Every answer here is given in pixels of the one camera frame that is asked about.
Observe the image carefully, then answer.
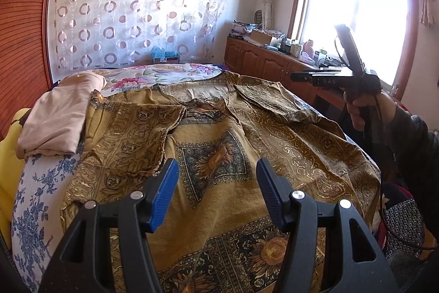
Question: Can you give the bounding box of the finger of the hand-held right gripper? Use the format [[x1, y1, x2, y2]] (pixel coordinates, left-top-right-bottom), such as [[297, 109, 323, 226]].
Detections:
[[290, 71, 321, 84]]

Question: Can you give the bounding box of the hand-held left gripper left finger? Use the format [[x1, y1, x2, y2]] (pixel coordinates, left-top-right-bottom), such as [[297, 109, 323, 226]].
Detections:
[[39, 158, 179, 293]]

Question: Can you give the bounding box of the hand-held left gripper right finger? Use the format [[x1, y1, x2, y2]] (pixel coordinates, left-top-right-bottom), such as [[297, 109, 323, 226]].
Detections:
[[256, 158, 400, 293]]

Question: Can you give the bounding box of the brown patterned garment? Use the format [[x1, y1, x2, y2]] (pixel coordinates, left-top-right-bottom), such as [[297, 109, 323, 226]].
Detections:
[[60, 71, 382, 293]]

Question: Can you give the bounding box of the person's right forearm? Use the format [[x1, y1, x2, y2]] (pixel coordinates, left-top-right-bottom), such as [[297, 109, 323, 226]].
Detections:
[[372, 96, 439, 184]]

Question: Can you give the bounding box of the person's right hand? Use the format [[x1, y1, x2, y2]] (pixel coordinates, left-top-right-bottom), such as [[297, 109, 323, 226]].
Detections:
[[345, 91, 384, 132]]

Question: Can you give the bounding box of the wooden sideboard cabinet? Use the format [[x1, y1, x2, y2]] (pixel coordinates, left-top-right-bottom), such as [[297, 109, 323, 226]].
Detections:
[[224, 35, 348, 117]]

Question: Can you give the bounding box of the cardboard box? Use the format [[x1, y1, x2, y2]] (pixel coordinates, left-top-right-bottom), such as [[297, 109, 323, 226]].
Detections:
[[250, 29, 286, 47]]

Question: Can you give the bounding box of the stack of papers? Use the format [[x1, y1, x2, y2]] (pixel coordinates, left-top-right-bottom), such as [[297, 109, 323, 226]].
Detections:
[[229, 20, 262, 40]]

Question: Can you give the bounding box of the wooden framed window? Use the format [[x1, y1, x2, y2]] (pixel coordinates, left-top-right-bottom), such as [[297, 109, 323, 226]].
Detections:
[[287, 0, 422, 101]]

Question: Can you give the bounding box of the tied beige window curtain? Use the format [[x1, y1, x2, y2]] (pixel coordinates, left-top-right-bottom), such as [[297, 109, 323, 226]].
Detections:
[[414, 0, 437, 29]]

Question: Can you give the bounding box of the pink floral bedspread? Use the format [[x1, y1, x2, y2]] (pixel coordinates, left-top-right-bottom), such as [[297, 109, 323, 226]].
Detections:
[[91, 62, 227, 95]]

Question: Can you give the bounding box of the blue floral white sheet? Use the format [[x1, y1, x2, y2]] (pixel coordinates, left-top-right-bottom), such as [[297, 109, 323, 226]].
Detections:
[[11, 138, 86, 293]]

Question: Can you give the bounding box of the beige folded cloth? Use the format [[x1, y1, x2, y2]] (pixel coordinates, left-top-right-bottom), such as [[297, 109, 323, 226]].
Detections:
[[16, 71, 108, 158]]

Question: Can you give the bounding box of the dark dotted cloth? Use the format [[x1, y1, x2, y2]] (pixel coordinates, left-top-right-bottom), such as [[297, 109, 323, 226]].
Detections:
[[381, 196, 426, 257]]

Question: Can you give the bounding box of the blue plastic bag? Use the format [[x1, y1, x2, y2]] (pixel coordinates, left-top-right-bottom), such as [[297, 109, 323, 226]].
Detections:
[[151, 46, 181, 64]]

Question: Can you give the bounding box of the yellow pillow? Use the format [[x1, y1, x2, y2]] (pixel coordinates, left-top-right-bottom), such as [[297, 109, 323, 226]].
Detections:
[[0, 108, 32, 247]]

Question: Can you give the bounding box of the circle patterned sheer curtain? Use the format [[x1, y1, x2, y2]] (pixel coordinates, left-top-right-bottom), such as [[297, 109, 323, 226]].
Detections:
[[48, 0, 230, 71]]

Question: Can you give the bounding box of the wooden headboard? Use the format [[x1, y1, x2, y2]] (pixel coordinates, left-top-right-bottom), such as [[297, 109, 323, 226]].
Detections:
[[0, 0, 67, 139]]

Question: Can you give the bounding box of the black cable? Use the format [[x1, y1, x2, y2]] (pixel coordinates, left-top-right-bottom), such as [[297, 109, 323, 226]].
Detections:
[[386, 221, 439, 252]]

